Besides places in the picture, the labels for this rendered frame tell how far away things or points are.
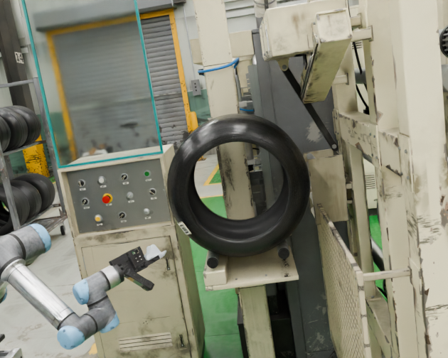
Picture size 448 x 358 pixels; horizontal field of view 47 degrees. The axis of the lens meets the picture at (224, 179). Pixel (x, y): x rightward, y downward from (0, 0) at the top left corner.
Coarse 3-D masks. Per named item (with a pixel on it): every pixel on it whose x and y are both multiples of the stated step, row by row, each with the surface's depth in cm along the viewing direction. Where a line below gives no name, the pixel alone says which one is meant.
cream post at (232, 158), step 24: (216, 0) 216; (216, 24) 218; (216, 48) 220; (216, 72) 222; (216, 96) 224; (240, 144) 228; (240, 168) 230; (240, 192) 232; (240, 216) 234; (240, 288) 242; (264, 288) 241; (264, 312) 244; (264, 336) 246
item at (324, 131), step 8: (288, 72) 214; (288, 80) 217; (296, 80) 215; (296, 88) 216; (304, 104) 217; (312, 112) 217; (320, 120) 218; (320, 128) 219; (328, 136) 219; (336, 144) 220
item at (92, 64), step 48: (48, 0) 247; (96, 0) 246; (48, 48) 251; (96, 48) 251; (144, 48) 249; (48, 96) 256; (96, 96) 255; (144, 96) 254; (96, 144) 260; (144, 144) 259
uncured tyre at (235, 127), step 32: (224, 128) 190; (256, 128) 190; (192, 160) 192; (288, 160) 191; (192, 192) 222; (288, 192) 220; (192, 224) 197; (224, 224) 224; (256, 224) 224; (288, 224) 196
